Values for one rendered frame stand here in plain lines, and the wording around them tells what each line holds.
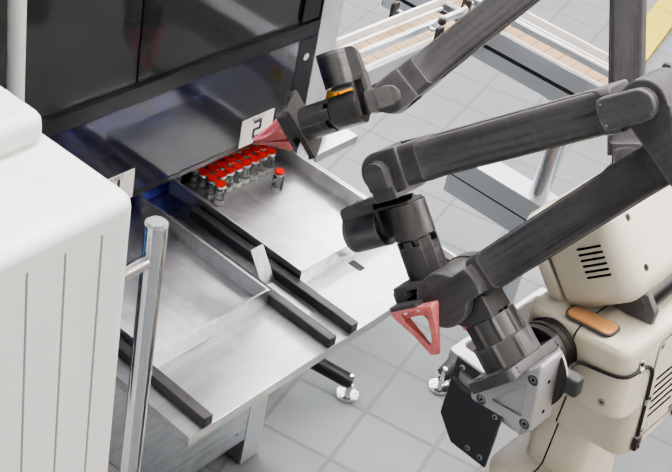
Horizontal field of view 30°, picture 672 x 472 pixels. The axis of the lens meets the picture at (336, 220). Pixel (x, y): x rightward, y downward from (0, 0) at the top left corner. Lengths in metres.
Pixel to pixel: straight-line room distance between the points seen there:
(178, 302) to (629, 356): 0.80
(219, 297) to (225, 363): 0.16
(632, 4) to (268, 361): 0.80
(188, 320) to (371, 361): 1.36
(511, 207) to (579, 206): 1.66
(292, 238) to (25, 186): 1.13
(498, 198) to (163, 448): 1.09
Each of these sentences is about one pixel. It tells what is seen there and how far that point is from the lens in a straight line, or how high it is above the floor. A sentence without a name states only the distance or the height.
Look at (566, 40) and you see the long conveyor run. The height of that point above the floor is 0.95.
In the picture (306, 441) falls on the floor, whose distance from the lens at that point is 3.16.
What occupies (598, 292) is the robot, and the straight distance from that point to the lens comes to 1.72.
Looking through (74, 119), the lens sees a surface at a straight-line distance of 1.98.
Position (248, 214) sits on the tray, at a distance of 2.34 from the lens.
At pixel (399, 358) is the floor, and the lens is 3.43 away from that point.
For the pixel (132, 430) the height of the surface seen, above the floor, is 1.18.
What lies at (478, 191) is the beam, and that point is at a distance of 3.26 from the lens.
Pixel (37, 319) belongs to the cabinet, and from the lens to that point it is 1.23.
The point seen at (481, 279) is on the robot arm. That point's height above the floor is 1.29.
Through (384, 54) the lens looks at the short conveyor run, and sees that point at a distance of 2.84.
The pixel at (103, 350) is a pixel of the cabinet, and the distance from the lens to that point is 1.34.
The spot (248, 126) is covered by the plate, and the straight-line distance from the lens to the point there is 2.31.
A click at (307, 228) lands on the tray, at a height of 0.88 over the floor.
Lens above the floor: 2.28
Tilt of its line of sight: 36 degrees down
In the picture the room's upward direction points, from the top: 12 degrees clockwise
